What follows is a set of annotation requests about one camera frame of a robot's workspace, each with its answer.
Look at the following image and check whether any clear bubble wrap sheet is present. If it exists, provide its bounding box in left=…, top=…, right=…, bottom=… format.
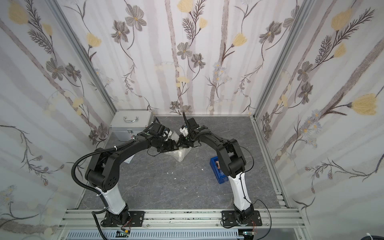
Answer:
left=165, top=132, right=192, bottom=163

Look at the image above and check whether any blue tape dispenser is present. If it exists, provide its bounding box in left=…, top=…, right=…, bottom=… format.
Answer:
left=210, top=156, right=229, bottom=184

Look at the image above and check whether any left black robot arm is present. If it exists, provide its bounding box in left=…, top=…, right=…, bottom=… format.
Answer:
left=86, top=123, right=179, bottom=227

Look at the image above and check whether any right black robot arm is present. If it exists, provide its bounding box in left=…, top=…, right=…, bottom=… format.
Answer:
left=179, top=115, right=255, bottom=225

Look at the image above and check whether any silver metal case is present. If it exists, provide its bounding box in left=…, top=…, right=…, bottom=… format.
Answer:
left=110, top=110, right=153, bottom=141

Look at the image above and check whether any white paper sheet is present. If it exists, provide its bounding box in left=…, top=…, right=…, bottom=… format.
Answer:
left=124, top=155, right=135, bottom=164

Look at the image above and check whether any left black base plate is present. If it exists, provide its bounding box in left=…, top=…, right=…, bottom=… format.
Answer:
left=101, top=211, right=145, bottom=227

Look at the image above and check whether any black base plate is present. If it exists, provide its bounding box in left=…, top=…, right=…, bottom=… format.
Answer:
left=221, top=210, right=263, bottom=228
left=101, top=211, right=145, bottom=227

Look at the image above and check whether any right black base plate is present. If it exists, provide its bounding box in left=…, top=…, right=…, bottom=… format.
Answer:
left=221, top=210, right=263, bottom=228

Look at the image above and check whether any black corrugated cable hose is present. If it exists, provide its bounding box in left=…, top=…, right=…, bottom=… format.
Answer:
left=70, top=145, right=121, bottom=240

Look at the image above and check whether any aluminium front rail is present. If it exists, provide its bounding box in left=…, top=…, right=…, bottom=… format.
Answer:
left=58, top=209, right=307, bottom=240

